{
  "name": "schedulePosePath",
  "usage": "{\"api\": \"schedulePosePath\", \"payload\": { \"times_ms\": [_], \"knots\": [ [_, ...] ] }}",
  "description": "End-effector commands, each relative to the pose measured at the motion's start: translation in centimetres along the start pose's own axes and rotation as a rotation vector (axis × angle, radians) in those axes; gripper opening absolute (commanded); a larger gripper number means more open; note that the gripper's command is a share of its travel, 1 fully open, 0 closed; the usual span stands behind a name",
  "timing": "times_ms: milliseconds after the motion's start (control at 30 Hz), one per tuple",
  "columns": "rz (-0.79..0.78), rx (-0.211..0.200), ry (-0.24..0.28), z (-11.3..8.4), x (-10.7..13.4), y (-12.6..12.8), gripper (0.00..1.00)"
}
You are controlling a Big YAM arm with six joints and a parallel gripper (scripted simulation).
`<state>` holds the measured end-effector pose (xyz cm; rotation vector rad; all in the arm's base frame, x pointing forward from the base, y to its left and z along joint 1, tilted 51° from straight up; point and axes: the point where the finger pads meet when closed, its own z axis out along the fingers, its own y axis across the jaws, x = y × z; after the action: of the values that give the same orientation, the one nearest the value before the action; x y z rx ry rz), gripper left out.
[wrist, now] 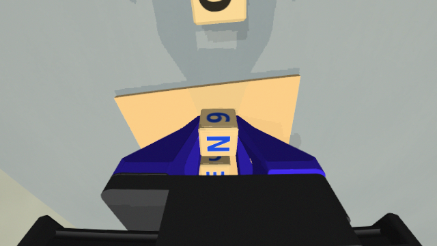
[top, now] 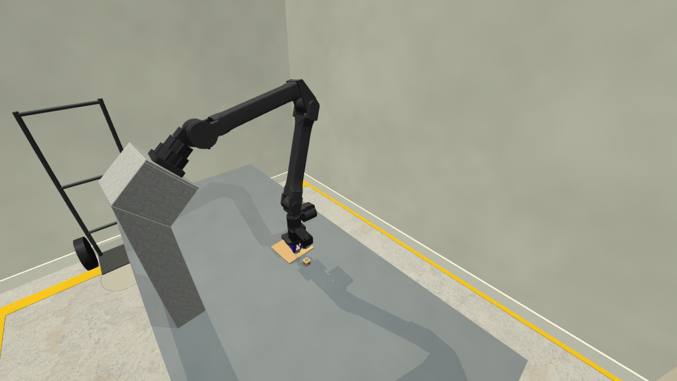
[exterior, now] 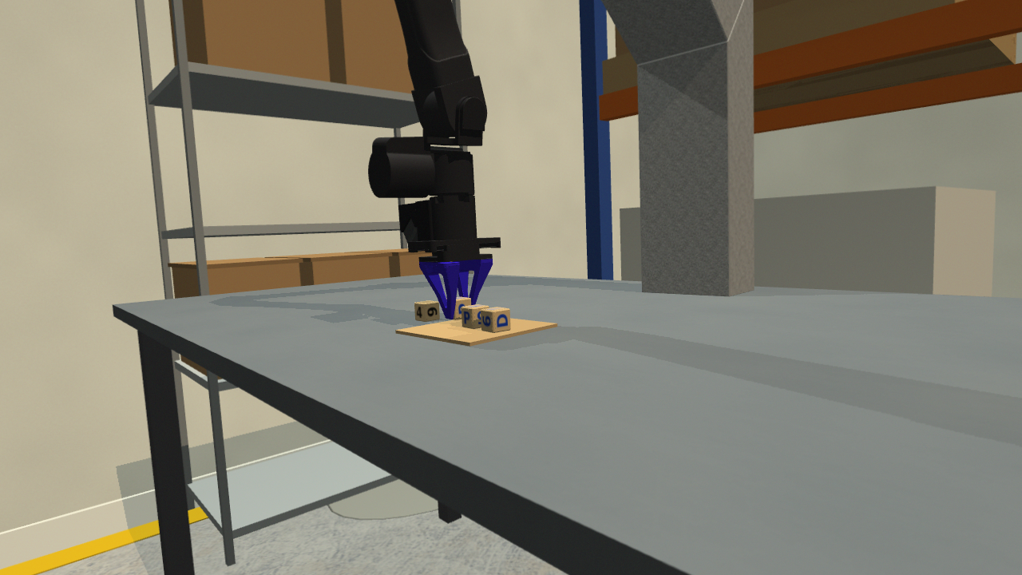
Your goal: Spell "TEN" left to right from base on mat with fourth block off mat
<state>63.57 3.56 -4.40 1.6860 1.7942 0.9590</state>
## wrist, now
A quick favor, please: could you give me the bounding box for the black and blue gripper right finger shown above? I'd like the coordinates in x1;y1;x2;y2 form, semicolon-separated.
236;115;325;176

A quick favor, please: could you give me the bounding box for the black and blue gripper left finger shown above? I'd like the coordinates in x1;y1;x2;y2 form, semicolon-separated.
113;115;201;175

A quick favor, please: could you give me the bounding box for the orange flat mat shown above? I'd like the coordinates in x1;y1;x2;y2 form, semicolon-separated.
114;74;300;148

